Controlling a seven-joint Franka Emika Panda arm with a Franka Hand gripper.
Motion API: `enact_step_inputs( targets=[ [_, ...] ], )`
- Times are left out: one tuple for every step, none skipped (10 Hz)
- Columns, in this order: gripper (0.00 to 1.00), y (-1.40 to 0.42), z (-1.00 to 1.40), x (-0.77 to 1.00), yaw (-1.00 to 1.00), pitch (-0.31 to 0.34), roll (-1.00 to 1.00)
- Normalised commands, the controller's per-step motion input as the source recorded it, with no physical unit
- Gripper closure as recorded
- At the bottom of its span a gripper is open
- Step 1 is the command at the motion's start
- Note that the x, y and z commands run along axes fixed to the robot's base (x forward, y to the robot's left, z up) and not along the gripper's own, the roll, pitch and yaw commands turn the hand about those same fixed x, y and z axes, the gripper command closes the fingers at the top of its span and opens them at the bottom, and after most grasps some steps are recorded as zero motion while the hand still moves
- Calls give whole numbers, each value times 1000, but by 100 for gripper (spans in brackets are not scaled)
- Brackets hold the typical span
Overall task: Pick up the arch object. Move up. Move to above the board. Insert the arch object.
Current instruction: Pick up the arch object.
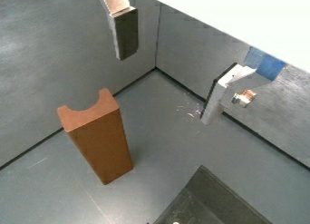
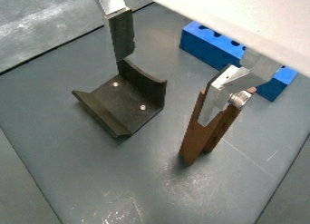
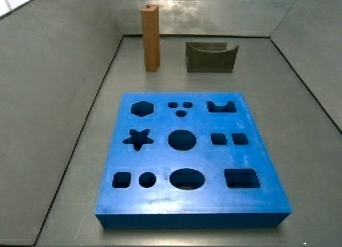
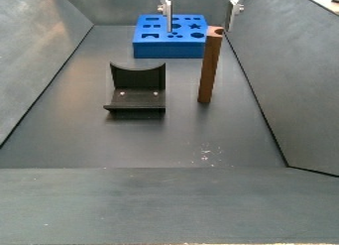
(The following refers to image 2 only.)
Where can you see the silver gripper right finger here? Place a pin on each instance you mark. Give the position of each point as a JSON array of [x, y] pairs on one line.
[[256, 69]]

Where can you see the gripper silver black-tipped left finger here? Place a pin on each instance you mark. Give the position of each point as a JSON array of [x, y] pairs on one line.
[[119, 21]]

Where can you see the black arch holder stand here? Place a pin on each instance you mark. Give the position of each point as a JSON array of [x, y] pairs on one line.
[[126, 101]]

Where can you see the blue shape board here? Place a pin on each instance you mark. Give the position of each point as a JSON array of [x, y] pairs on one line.
[[219, 51]]

